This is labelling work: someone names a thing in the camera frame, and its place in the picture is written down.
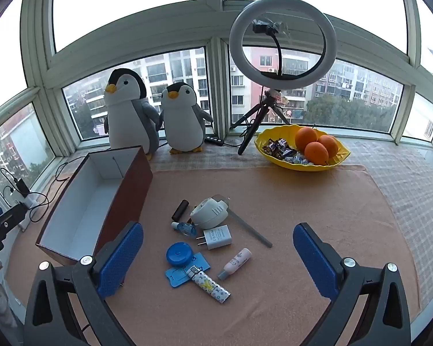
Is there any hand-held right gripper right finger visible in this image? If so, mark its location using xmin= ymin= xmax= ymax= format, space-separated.
xmin=292 ymin=222 xmax=412 ymax=346

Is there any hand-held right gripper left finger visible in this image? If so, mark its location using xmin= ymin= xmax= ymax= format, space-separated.
xmin=23 ymin=221 xmax=145 ymax=346

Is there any blue phone stand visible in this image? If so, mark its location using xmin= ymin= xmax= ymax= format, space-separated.
xmin=165 ymin=251 xmax=212 ymax=289

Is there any round blue tape measure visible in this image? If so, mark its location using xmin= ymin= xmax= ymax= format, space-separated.
xmin=166 ymin=242 xmax=193 ymax=269

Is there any brown cardboard box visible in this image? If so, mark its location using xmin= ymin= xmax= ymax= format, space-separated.
xmin=35 ymin=146 xmax=154 ymax=266

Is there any small blue bottle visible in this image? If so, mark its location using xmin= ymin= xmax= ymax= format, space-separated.
xmin=171 ymin=221 xmax=197 ymax=238

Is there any metal spoon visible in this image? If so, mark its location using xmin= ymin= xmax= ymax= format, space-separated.
xmin=209 ymin=194 xmax=274 ymax=249

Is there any black cylinder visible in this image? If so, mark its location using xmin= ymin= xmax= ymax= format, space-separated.
xmin=171 ymin=199 xmax=189 ymax=221

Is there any small pink white bottle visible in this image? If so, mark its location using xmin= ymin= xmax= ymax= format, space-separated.
xmin=216 ymin=248 xmax=252 ymax=281

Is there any patterned lighter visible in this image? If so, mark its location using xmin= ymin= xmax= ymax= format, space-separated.
xmin=186 ymin=265 xmax=232 ymax=304

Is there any white plug-in night light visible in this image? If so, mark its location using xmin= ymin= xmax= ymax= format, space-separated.
xmin=190 ymin=196 xmax=229 ymax=230

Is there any white charger plug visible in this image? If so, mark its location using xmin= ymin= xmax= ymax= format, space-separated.
xmin=197 ymin=224 xmax=233 ymax=251

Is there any white power strip with adapters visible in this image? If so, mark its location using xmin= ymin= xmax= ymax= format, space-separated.
xmin=0 ymin=161 xmax=80 ymax=224

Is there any orange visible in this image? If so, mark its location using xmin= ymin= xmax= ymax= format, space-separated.
xmin=318 ymin=134 xmax=339 ymax=157
xmin=305 ymin=142 xmax=329 ymax=164
xmin=295 ymin=126 xmax=318 ymax=151

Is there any yellow leaf-shaped bowl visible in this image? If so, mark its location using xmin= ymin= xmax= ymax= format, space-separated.
xmin=254 ymin=124 xmax=351 ymax=171

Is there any checked beige cloth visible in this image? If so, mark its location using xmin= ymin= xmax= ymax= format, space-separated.
xmin=148 ymin=140 xmax=433 ymax=319

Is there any pile of wrapped candies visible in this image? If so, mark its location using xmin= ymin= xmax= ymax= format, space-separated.
xmin=262 ymin=138 xmax=313 ymax=166

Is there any large plush penguin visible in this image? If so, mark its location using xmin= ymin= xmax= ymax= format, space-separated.
xmin=104 ymin=68 xmax=163 ymax=161

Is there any black tripod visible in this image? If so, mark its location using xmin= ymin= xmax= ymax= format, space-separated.
xmin=230 ymin=88 xmax=291 ymax=155

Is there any small plush penguin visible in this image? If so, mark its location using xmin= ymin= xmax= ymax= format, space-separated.
xmin=160 ymin=82 xmax=214 ymax=155

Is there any black gooseneck phone clamp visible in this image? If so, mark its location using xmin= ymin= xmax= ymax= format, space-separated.
xmin=252 ymin=19 xmax=287 ymax=77

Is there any black ring light cable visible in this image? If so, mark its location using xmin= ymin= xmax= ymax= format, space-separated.
xmin=222 ymin=126 xmax=255 ymax=149

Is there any white ring light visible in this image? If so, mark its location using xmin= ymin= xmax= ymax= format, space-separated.
xmin=229 ymin=0 xmax=338 ymax=90

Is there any white window frame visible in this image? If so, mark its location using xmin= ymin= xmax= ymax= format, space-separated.
xmin=0 ymin=0 xmax=433 ymax=159

